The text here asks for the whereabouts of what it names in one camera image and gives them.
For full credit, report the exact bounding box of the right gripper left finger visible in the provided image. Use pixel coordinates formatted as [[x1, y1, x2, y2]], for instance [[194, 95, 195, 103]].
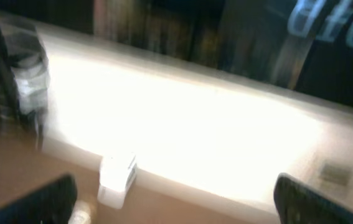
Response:
[[0, 174, 78, 224]]

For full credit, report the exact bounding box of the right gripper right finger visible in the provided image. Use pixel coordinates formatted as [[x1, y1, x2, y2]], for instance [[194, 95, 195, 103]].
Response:
[[273, 174, 353, 224]]

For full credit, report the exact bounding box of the white tube with brown cap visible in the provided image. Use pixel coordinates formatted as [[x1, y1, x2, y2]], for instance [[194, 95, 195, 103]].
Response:
[[68, 200, 96, 224]]

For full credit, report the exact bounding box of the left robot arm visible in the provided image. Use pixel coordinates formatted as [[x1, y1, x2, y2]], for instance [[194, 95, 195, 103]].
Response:
[[0, 16, 50, 149]]

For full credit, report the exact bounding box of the white barcode scanner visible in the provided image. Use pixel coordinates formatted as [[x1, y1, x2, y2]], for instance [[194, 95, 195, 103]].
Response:
[[97, 152, 137, 210]]

